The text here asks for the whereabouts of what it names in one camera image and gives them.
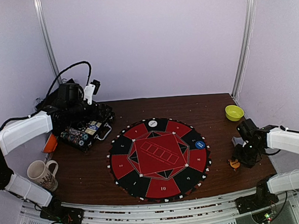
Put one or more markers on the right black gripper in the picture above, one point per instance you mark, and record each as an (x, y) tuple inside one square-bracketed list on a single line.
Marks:
[(242, 156)]

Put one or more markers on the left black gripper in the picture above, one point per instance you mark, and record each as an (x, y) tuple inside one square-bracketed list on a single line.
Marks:
[(102, 115)]

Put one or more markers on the orange big blind button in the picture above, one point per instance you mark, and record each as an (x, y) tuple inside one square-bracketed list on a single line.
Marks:
[(234, 164)]

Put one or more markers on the black poker chip case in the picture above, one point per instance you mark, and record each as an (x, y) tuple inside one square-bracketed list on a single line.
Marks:
[(81, 134)]

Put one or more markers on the blue small blind button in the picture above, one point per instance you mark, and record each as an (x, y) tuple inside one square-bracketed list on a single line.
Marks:
[(200, 144)]

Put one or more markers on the white dealer button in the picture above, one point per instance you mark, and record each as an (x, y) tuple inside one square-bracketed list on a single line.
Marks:
[(153, 123)]

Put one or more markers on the grey playing card deck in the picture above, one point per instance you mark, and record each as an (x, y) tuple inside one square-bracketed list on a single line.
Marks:
[(237, 140)]

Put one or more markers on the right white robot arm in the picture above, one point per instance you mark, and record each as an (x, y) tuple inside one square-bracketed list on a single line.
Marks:
[(274, 141)]

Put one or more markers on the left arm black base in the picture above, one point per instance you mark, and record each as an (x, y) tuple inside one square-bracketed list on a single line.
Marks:
[(65, 215)]

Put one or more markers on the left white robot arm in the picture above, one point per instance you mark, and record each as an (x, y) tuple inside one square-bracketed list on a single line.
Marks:
[(18, 132)]

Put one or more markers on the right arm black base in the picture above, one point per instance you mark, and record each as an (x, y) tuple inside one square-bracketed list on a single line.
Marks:
[(256, 201)]

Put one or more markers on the orange plastic cup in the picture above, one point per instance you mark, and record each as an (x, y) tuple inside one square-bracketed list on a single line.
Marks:
[(51, 144)]

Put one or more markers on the yellow green plastic bowl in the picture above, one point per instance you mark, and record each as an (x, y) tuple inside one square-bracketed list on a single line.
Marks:
[(234, 113)]

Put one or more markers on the white floral ceramic mug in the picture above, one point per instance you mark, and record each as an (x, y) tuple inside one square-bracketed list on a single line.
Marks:
[(44, 174)]

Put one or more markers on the round red black poker mat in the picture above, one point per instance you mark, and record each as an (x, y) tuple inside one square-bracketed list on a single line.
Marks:
[(159, 164)]

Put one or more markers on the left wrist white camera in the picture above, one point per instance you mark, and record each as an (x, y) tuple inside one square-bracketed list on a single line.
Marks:
[(90, 90)]

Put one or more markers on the aluminium front rail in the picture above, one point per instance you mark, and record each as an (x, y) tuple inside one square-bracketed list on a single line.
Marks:
[(211, 210)]

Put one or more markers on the left aluminium frame post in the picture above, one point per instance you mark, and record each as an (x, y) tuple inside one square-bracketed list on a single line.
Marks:
[(41, 18)]

